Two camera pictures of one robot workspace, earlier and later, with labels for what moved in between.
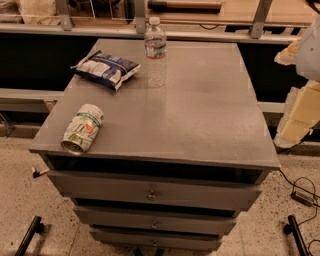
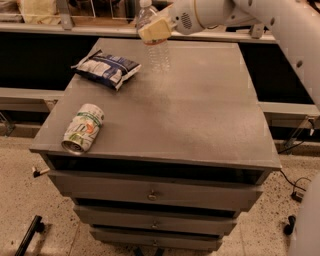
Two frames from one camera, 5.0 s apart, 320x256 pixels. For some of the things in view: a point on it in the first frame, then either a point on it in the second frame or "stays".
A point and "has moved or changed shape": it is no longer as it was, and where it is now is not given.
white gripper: [309, 53] → [182, 17]
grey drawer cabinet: [170, 166] stays
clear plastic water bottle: [156, 54] has moved or changed shape
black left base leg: [35, 227] stays
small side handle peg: [37, 174] stays
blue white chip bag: [107, 70] stays
